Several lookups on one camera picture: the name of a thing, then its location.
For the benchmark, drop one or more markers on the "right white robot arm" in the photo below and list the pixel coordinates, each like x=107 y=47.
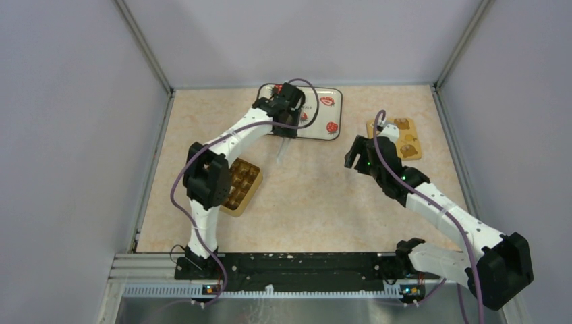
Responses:
x=492 y=265

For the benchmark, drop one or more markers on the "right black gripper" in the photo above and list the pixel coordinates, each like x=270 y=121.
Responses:
x=359 y=147

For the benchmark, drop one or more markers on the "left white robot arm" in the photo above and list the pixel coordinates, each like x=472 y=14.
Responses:
x=206 y=175

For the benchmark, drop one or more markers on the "pile of chocolates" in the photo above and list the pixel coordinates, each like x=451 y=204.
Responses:
x=288 y=102

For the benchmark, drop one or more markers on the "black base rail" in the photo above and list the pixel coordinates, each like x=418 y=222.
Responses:
x=300 y=272

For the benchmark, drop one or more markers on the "metal tongs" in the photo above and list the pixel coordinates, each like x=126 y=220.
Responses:
x=282 y=149

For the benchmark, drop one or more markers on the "gold chocolate box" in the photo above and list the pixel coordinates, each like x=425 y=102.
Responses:
x=246 y=178

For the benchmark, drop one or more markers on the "wooden animal puzzle board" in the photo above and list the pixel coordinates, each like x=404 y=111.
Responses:
x=403 y=130

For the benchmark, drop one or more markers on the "strawberry pattern tray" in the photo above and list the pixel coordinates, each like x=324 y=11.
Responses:
x=327 y=125

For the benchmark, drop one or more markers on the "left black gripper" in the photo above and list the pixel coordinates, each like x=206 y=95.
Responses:
x=285 y=133

